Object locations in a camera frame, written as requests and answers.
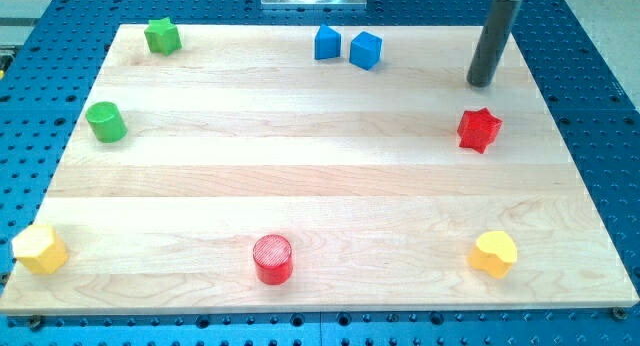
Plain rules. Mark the green cylinder block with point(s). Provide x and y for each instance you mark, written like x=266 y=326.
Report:
x=106 y=122

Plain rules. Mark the green star block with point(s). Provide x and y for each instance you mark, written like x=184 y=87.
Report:
x=162 y=36

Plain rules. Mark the blue triangular block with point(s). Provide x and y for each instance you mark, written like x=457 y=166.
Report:
x=327 y=43

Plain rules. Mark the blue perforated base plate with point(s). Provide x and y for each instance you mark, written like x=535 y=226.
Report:
x=67 y=40

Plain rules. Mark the red star block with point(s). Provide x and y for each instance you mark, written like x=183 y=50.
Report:
x=478 y=129

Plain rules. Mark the yellow hexagon block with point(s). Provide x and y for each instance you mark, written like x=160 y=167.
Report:
x=40 y=249

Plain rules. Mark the blue cube block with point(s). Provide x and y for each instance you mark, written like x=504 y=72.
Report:
x=365 y=50

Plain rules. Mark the red cylinder block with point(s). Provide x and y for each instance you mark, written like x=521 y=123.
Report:
x=273 y=259

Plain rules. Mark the yellow heart block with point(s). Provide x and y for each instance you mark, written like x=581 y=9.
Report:
x=494 y=252

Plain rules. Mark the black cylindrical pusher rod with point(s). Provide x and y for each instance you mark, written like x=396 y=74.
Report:
x=492 y=41

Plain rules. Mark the light wooden board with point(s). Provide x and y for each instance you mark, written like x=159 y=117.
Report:
x=242 y=133

